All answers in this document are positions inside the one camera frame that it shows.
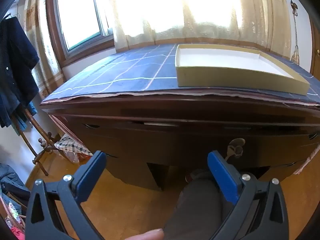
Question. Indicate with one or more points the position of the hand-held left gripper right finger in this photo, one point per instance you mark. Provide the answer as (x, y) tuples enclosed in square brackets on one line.
[(222, 177)]

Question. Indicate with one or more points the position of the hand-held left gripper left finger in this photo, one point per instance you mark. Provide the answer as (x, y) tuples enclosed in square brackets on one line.
[(90, 177)]

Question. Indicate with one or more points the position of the shallow cardboard box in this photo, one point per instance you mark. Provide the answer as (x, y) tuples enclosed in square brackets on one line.
[(225, 80)]

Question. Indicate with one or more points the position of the person's left hand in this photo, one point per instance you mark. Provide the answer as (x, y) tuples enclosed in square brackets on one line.
[(147, 235)]

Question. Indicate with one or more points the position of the checkered cloth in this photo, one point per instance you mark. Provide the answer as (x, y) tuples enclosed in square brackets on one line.
[(70, 145)]

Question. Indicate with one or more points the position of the person's grey trouser leg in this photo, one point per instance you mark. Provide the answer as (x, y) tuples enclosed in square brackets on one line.
[(195, 205)]

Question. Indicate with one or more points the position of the wooden coat rack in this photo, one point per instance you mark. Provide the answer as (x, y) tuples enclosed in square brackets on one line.
[(27, 140)]

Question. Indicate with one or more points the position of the dark padded jacket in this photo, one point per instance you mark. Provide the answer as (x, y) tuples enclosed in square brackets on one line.
[(10, 180)]

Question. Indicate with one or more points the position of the dark wooden dresser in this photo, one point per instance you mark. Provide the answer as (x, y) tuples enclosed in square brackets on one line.
[(175, 110)]

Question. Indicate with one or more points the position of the colourful cloth pile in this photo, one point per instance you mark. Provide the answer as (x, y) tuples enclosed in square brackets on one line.
[(12, 215)]

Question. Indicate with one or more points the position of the blue plaid cloth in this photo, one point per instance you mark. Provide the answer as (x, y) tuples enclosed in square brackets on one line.
[(130, 70)]

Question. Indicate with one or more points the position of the beige patterned side curtain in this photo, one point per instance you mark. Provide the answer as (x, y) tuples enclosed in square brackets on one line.
[(50, 62)]

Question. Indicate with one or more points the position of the dark navy jacket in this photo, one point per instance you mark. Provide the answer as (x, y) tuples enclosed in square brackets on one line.
[(17, 67)]

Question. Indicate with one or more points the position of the cream sheer curtain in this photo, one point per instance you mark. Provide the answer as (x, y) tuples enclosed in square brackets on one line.
[(140, 35)]

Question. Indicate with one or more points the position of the hanging wall ornament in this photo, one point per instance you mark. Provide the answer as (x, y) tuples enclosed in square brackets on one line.
[(295, 47)]

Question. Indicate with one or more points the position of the window with brown frame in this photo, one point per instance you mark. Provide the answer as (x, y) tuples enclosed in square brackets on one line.
[(80, 17)]

